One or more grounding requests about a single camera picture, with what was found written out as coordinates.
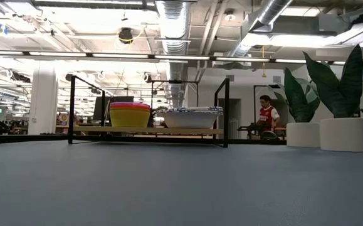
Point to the red plastic bowl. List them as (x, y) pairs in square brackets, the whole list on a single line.
[(130, 107)]

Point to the yellow plastic bowl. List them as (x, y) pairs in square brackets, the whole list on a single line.
[(130, 119)]

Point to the black background equipment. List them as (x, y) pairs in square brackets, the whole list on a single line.
[(250, 127)]

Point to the blue grey table mat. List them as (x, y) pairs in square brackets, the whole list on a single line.
[(181, 188)]

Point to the black background monitor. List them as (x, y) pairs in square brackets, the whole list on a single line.
[(99, 108)]

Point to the person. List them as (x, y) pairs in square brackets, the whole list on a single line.
[(267, 114)]

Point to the black ceiling dome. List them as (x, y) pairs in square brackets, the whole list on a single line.
[(125, 35)]

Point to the snake plant in white pot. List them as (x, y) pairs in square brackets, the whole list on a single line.
[(303, 135), (345, 135)]

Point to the white pillar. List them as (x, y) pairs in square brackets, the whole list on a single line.
[(42, 100)]

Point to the wooden shelf black metal frame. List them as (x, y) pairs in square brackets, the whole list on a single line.
[(150, 129)]

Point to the long ceiling light rail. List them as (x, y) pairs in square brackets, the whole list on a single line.
[(181, 57)]

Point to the silver corrugated air duct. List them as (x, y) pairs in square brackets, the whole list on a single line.
[(173, 47)]

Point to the silver smooth air duct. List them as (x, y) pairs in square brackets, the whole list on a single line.
[(262, 19)]

